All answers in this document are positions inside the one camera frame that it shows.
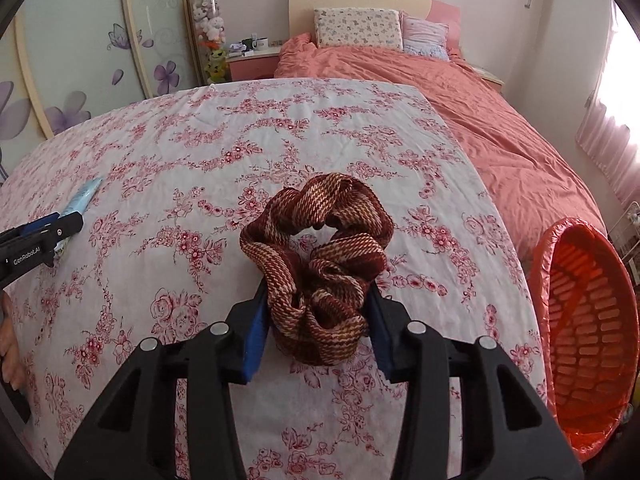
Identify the floral print pillow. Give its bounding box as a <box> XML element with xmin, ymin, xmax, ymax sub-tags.
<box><xmin>314</xmin><ymin>7</ymin><xmax>405</xmax><ymax>51</ymax></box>

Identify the clear tube of plush toys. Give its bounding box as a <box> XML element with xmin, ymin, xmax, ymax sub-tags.
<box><xmin>190</xmin><ymin>0</ymin><xmax>228</xmax><ymax>86</ymax></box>

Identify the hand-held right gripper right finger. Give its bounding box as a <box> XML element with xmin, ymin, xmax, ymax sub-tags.
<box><xmin>365</xmin><ymin>285</ymin><xmax>586</xmax><ymax>480</ymax></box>

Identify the flower-printed sliding wardrobe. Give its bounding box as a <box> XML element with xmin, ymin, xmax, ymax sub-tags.
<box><xmin>0</xmin><ymin>0</ymin><xmax>211</xmax><ymax>181</ymax></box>

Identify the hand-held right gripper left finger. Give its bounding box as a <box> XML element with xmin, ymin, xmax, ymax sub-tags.
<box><xmin>55</xmin><ymin>277</ymin><xmax>271</xmax><ymax>480</ymax></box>

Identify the pink striped pillow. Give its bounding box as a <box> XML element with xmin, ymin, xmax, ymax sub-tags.
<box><xmin>400</xmin><ymin>14</ymin><xmax>451</xmax><ymax>61</ymax></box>

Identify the blue cardboard box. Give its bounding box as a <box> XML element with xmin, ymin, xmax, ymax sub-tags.
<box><xmin>54</xmin><ymin>177</ymin><xmax>104</xmax><ymax>256</ymax></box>

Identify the orange plastic basket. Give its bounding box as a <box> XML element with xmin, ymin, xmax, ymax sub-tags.
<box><xmin>530</xmin><ymin>217</ymin><xmax>640</xmax><ymax>463</ymax></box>

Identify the red floral white sheet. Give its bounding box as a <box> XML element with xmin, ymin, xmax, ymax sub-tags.
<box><xmin>0</xmin><ymin>77</ymin><xmax>551</xmax><ymax>480</ymax></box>

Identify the pink nightstand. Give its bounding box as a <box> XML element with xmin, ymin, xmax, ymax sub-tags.
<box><xmin>226</xmin><ymin>46</ymin><xmax>283</xmax><ymax>83</ymax></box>

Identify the cream nightstand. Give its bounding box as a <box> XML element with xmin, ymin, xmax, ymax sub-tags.
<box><xmin>465</xmin><ymin>62</ymin><xmax>505</xmax><ymax>92</ymax></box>

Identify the salmon pink duvet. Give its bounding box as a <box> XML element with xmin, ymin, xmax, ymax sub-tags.
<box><xmin>274</xmin><ymin>32</ymin><xmax>608</xmax><ymax>261</ymax></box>

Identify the white wire rack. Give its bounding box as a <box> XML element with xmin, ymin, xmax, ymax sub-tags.
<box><xmin>607</xmin><ymin>200</ymin><xmax>640</xmax><ymax>267</ymax></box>

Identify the person's left hand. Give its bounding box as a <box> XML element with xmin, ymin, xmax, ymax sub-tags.
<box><xmin>0</xmin><ymin>292</ymin><xmax>24</xmax><ymax>392</ymax></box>

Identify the red-brown striped scrunchie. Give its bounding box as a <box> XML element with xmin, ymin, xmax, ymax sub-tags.
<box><xmin>239</xmin><ymin>172</ymin><xmax>393</xmax><ymax>367</ymax></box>

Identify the green plush toy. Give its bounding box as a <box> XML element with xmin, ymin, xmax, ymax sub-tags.
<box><xmin>205</xmin><ymin>49</ymin><xmax>228</xmax><ymax>85</ymax></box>

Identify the pink curtain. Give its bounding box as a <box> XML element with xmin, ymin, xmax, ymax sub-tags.
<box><xmin>575</xmin><ymin>0</ymin><xmax>640</xmax><ymax>211</ymax></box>

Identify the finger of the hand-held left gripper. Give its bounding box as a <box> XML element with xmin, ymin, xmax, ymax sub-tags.
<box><xmin>49</xmin><ymin>211</ymin><xmax>84</xmax><ymax>243</ymax></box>
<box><xmin>15</xmin><ymin>212</ymin><xmax>61</xmax><ymax>236</ymax></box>

